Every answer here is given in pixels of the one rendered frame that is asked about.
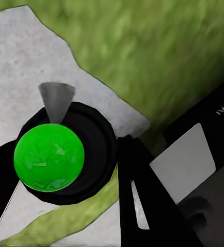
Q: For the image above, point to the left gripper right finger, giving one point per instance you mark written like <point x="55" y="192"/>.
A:
<point x="167" y="225"/>

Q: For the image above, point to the insectifuge atomizer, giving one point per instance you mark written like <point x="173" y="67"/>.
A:
<point x="67" y="151"/>

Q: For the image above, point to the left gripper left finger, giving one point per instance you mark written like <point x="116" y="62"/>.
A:
<point x="8" y="175"/>

